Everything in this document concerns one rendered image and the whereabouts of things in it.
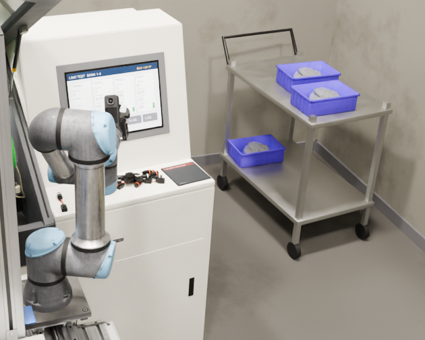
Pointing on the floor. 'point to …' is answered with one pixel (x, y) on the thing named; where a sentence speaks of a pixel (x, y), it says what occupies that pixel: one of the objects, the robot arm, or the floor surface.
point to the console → (154, 280)
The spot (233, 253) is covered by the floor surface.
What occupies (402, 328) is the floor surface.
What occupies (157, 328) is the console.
